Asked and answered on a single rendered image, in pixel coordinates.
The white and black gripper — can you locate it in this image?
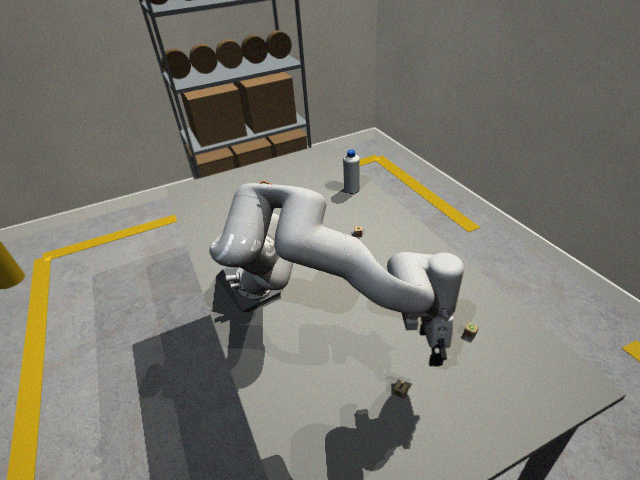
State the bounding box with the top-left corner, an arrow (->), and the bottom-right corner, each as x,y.
420,313 -> 454,367

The white bottle with blue cap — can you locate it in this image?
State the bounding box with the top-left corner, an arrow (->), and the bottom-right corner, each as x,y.
343,150 -> 360,193

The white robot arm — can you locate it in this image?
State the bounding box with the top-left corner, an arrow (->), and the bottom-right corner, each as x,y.
209,183 -> 464,331

